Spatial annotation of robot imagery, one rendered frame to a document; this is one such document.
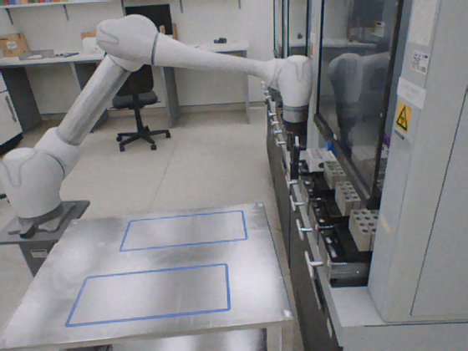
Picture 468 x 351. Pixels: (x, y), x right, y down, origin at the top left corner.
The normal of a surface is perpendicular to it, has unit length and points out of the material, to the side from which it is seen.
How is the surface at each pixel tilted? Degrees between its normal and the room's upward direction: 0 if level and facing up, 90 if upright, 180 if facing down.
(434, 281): 90
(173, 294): 0
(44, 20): 90
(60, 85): 90
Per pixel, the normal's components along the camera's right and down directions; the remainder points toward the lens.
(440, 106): 0.00, 0.47
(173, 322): -0.06, -0.88
